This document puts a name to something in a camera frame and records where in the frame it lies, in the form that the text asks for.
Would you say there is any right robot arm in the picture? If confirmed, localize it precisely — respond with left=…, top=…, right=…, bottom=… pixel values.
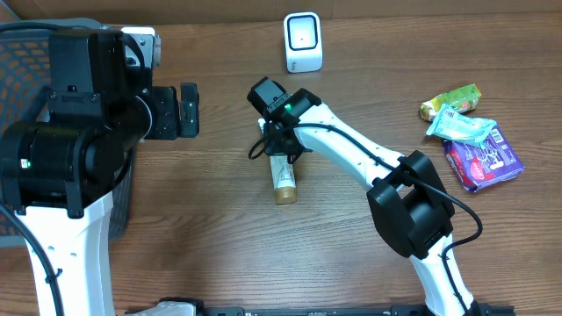
left=247, top=77, right=477, bottom=315

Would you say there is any white barcode scanner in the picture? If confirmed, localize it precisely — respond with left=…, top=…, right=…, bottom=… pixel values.
left=283, top=11, right=323, bottom=74

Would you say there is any teal snack packet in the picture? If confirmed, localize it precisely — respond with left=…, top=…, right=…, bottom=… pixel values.
left=426, top=104, right=497, bottom=147

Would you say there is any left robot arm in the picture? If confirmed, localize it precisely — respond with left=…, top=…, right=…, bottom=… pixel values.
left=1, top=21, right=199, bottom=315

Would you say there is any white tube with gold cap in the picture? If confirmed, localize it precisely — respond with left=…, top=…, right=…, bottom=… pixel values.
left=270, top=155, right=297, bottom=205

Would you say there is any purple pad package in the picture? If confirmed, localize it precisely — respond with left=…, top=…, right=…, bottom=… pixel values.
left=443, top=126, right=525, bottom=192

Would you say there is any grey plastic mesh basket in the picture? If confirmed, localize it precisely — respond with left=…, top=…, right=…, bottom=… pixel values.
left=1, top=18, right=134, bottom=248

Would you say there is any green yellow snack packet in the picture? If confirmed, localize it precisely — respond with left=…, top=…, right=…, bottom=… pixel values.
left=419, top=83, right=481, bottom=122

